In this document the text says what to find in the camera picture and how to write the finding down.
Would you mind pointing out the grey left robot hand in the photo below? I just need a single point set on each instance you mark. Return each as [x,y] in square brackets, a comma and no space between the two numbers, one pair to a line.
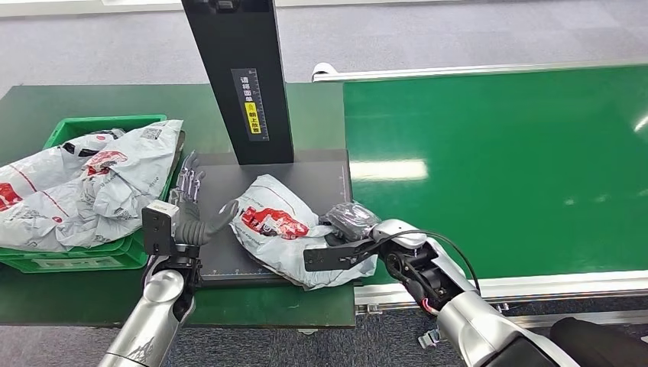
[190,202]

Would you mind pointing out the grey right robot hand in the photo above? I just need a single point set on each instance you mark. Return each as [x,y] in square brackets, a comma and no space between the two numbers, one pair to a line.
[352,220]

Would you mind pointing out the grey mailer package red print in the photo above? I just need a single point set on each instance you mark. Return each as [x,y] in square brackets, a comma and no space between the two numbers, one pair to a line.
[273,223]

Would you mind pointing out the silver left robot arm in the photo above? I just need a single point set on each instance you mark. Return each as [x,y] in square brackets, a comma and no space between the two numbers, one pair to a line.
[152,314]

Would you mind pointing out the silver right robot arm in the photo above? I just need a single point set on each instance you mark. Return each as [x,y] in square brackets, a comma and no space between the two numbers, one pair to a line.
[476,324]

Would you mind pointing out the black inbound scanner machine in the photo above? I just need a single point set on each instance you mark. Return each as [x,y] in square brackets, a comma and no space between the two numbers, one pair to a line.
[243,45]

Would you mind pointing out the green conveyor belt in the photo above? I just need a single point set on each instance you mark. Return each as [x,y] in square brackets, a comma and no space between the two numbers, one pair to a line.
[506,152]

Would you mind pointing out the grey mailer with QR label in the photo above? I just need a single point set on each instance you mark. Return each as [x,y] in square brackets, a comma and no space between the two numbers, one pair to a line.
[136,167]

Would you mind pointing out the green plastic crate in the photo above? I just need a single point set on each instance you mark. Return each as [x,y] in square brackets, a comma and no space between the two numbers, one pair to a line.
[136,264]
[76,123]

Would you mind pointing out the white mailer with black print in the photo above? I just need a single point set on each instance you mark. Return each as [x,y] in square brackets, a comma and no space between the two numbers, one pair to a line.
[88,142]

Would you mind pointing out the crumpled grey mailer bag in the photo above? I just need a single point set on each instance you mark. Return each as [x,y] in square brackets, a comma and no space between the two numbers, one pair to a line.
[50,233]

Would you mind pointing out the grey mailer with red line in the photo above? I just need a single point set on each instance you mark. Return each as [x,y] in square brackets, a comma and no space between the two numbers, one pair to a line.
[40,172]

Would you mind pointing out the black rounded cover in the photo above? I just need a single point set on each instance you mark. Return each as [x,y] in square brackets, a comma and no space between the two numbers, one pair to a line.
[602,347]

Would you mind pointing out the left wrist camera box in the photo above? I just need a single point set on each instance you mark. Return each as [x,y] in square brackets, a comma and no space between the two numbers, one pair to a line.
[158,228]

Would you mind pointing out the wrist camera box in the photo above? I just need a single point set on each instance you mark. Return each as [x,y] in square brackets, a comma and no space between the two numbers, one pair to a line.
[158,228]
[334,258]

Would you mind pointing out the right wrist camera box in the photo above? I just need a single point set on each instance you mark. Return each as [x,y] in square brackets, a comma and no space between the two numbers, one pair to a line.
[334,258]

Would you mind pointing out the small metal bracket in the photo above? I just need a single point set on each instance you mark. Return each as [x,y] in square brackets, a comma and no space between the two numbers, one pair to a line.
[429,338]

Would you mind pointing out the silver conveyor frame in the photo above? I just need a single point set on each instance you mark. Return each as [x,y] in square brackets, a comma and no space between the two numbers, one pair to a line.
[557,286]

